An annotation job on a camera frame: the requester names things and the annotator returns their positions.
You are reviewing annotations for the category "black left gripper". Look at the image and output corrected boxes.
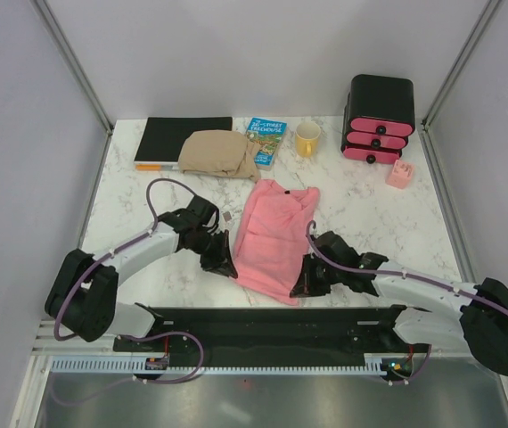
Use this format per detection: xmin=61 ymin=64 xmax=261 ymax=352
xmin=185 ymin=228 xmax=236 ymax=279

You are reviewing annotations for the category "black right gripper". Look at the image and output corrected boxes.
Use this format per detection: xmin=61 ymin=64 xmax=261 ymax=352
xmin=291 ymin=253 xmax=343 ymax=299

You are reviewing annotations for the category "pink t shirt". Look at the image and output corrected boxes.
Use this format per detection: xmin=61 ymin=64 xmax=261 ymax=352
xmin=232 ymin=179 xmax=320 ymax=306

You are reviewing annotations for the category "beige t shirt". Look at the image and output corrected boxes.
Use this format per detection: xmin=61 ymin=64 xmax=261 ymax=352
xmin=177 ymin=130 xmax=260 ymax=182

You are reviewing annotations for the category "pink cube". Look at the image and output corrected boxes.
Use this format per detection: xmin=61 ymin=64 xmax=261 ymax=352
xmin=386 ymin=160 xmax=415 ymax=189

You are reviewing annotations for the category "yellow mug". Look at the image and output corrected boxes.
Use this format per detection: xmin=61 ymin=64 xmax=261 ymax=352
xmin=295 ymin=121 xmax=322 ymax=158

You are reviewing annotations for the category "black pink drawer unit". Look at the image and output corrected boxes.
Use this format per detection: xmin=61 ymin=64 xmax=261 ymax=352
xmin=340 ymin=74 xmax=415 ymax=164

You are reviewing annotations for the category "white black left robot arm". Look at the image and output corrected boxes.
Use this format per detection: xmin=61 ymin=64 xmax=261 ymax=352
xmin=45 ymin=196 xmax=238 ymax=350

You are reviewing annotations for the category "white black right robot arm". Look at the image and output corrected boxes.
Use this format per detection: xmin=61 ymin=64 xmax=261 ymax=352
xmin=291 ymin=231 xmax=508 ymax=376

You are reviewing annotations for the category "orange pencil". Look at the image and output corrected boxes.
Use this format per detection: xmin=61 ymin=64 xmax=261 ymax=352
xmin=135 ymin=164 xmax=179 ymax=171

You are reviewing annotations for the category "black notebook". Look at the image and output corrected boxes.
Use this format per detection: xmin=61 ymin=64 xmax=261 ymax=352
xmin=134 ymin=116 xmax=233 ymax=167

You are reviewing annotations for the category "blue treehouse book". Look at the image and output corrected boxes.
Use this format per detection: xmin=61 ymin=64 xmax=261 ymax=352
xmin=245 ymin=118 xmax=287 ymax=170

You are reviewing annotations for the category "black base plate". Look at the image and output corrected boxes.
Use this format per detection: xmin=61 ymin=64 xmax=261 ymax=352
xmin=113 ymin=305 xmax=428 ymax=366

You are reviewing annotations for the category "white slotted cable duct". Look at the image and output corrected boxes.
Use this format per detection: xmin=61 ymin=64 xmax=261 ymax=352
xmin=50 ymin=355 xmax=398 ymax=375

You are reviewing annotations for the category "left aluminium frame post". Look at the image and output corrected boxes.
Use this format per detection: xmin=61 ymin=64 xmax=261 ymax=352
xmin=30 ymin=0 xmax=116 ymax=131

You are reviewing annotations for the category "aluminium frame post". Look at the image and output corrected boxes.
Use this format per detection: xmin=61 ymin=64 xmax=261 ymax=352
xmin=421 ymin=0 xmax=504 ymax=130
xmin=30 ymin=0 xmax=116 ymax=131

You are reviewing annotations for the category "right aluminium frame post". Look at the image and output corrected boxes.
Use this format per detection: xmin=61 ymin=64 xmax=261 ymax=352
xmin=421 ymin=0 xmax=504 ymax=130

